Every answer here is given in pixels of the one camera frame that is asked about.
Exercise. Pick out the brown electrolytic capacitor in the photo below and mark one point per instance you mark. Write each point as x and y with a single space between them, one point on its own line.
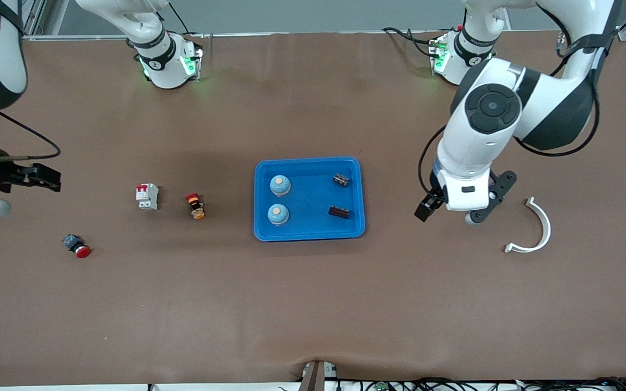
338 212

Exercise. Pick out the black electrolytic capacitor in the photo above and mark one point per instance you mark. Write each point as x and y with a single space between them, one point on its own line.
340 181

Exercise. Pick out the light blue service bell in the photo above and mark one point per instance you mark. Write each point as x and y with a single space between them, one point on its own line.
278 214
280 185

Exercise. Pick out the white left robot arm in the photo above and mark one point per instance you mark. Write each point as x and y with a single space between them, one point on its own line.
476 152

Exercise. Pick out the blue plastic tray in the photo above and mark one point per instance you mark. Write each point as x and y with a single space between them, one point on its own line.
308 201

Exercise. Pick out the red mushroom push button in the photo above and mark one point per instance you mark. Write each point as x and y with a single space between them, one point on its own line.
76 245

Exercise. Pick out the white circuit breaker red switch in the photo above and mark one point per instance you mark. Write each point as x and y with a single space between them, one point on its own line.
147 196

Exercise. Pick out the white curved plastic bracket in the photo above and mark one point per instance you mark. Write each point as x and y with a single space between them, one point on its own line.
547 227

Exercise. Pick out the red orange emergency stop switch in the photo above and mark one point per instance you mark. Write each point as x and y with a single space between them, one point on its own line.
195 206

